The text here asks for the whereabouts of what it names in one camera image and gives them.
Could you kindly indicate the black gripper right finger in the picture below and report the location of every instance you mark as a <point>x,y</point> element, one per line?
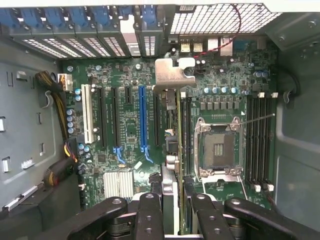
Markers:
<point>207,220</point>

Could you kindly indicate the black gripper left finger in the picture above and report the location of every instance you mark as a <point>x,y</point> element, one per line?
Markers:
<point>147,220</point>

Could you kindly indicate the silver socket cover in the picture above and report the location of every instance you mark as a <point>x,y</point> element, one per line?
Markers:
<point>221,180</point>

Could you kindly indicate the silver chipset heat sink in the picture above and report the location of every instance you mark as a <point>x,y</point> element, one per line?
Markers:
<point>117,185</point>

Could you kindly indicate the CPU socket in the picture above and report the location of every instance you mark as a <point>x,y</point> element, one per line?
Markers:
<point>218,147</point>

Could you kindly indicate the black RAM slot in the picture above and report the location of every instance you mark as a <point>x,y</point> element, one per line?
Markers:
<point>256,150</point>
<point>263,150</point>
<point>250,150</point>
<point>269,150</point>

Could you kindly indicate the black open PC case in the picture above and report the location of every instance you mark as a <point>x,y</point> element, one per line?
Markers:
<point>295,175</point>

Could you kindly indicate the blue expansion slot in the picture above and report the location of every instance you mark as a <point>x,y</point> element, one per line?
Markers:
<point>143,117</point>

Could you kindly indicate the green motherboard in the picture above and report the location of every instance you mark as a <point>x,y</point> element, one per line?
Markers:
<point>130,117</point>

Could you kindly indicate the silver locking lever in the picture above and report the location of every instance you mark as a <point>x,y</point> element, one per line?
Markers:
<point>255,119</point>

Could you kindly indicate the white expansion slot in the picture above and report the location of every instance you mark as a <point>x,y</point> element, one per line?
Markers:
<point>87,112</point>

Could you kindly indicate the short black expansion slot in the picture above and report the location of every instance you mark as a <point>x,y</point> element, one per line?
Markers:
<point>128,96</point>

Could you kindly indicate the blue card retainer clips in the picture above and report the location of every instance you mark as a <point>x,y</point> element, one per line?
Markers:
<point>30,18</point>

